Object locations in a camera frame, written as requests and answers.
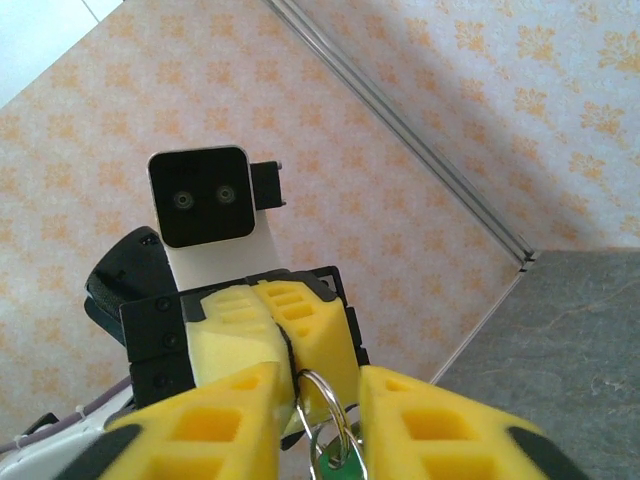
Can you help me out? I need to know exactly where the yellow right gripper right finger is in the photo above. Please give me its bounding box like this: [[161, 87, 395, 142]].
[[358, 364, 594, 480]]

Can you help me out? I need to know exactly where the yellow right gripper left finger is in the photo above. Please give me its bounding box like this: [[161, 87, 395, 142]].
[[102, 362, 281, 480]]

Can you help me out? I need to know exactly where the silver keyring chain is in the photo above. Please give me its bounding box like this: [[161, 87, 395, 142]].
[[294, 368, 365, 480]]

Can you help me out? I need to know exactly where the green key tag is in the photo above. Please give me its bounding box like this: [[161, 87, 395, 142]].
[[315, 439, 366, 480]]

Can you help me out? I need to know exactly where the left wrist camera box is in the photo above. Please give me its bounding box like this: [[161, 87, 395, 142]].
[[146, 144, 282, 294]]

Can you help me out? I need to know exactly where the aluminium frame post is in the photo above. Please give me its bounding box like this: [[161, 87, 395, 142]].
[[259, 0, 539, 274]]

